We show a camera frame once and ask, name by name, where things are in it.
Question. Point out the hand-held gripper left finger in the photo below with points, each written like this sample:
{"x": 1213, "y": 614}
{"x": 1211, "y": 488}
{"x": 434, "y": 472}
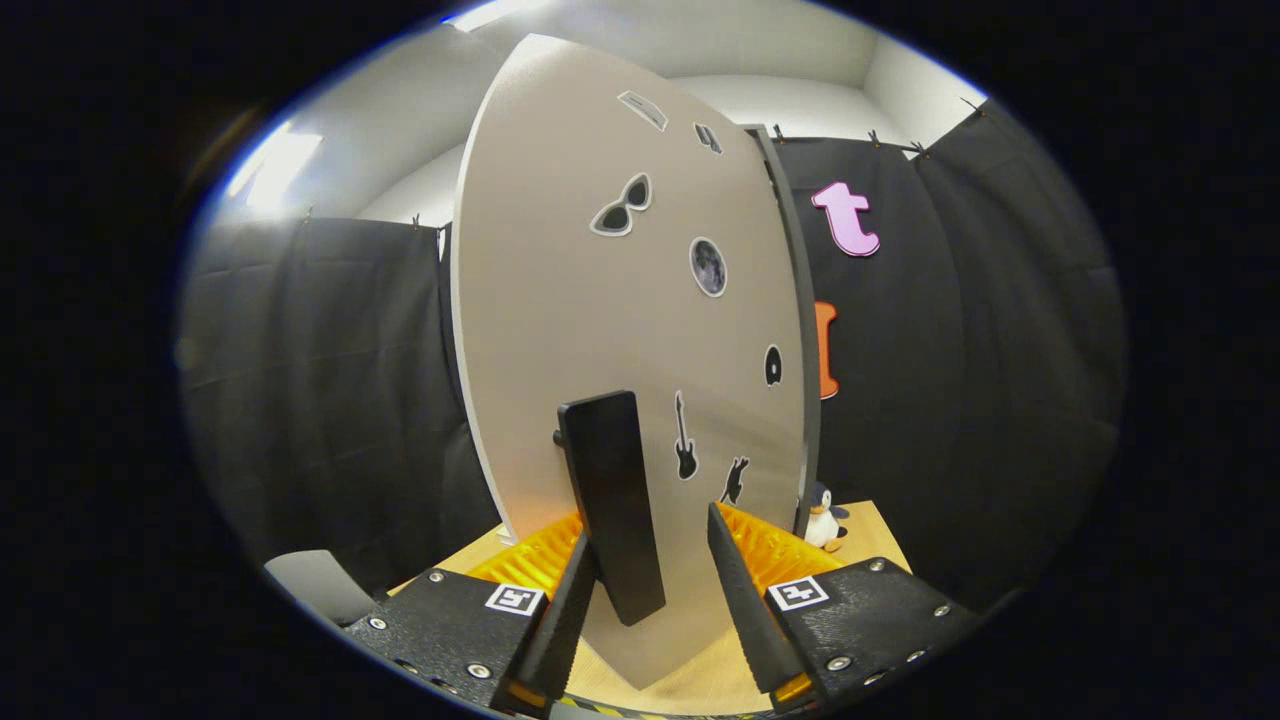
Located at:
{"x": 565, "y": 630}

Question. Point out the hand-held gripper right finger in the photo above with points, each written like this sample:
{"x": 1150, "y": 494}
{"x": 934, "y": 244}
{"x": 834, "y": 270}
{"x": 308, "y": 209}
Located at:
{"x": 745, "y": 610}

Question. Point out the grey shoe cabinet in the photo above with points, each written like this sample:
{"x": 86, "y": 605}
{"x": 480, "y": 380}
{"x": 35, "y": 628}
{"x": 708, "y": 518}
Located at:
{"x": 810, "y": 380}

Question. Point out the white shoe cabinet door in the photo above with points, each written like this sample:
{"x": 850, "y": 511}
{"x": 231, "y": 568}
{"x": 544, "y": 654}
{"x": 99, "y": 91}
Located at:
{"x": 560, "y": 300}

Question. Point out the small penguin toy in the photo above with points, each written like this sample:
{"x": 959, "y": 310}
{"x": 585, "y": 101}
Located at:
{"x": 822, "y": 525}

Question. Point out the black backdrop cloth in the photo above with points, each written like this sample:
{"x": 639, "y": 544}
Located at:
{"x": 320, "y": 400}

